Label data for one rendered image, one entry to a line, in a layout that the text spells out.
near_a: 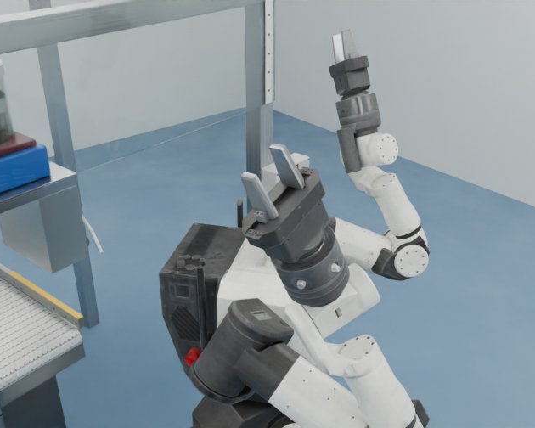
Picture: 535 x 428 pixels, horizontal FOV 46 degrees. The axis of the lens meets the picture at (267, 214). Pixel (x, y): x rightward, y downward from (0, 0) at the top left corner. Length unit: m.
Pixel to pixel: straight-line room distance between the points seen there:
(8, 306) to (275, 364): 1.05
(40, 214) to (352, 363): 0.87
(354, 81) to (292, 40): 4.43
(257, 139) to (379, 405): 1.12
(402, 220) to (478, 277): 2.27
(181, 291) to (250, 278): 0.14
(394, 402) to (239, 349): 0.25
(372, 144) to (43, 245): 0.79
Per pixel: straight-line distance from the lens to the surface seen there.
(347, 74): 1.35
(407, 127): 5.03
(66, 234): 1.57
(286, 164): 0.74
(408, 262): 1.44
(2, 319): 1.85
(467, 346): 3.15
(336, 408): 1.01
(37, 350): 1.71
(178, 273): 1.17
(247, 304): 1.05
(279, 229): 0.72
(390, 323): 3.21
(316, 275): 0.78
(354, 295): 0.85
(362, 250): 1.42
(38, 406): 1.96
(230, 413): 1.35
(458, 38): 4.64
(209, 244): 1.26
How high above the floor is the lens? 1.92
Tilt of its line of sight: 28 degrees down
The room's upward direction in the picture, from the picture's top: straight up
